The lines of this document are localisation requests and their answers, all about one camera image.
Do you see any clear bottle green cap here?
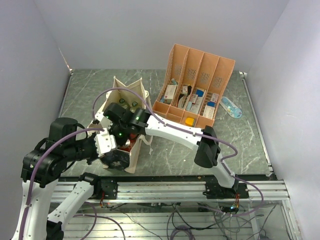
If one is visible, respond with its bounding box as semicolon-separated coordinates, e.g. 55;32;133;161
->
130;101;139;112

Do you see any cream canvas tote bag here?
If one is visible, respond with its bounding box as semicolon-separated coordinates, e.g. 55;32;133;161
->
88;77;153;174

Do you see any red soda can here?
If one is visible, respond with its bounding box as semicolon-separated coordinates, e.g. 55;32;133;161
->
119;139;132;152

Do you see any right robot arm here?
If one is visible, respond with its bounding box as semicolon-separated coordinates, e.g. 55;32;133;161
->
103;102;239;198

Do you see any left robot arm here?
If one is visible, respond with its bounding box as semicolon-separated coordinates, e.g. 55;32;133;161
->
12;117;117;240

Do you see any white red medicine box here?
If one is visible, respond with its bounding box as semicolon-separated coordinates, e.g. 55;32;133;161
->
163;84;178;104

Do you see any orange plastic desk organizer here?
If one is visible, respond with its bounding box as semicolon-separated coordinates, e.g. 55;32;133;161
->
152;44;236;128

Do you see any white box right slot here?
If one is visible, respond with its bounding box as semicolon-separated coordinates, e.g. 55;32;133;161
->
202;105;215;120

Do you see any blue toothbrush blister pack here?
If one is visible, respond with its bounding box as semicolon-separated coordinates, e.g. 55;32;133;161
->
220;96;243;119

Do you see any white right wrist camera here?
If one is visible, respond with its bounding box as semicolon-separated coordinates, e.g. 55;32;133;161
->
91;112;112;129

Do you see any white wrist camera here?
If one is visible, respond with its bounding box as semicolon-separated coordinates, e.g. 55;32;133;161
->
91;112;112;129
94;128;118;158

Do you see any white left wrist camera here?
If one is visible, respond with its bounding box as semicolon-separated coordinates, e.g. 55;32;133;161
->
94;128;118;158

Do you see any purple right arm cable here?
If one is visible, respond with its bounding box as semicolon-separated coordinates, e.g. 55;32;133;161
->
91;87;265;217

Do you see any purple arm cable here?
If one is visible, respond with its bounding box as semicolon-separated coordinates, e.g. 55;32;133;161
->
18;127;106;240
91;87;265;217

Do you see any aluminium mounting rail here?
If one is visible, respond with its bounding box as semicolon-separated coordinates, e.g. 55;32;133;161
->
51;181;288;204

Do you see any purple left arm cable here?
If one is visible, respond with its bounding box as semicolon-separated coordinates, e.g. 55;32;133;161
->
18;127;106;240

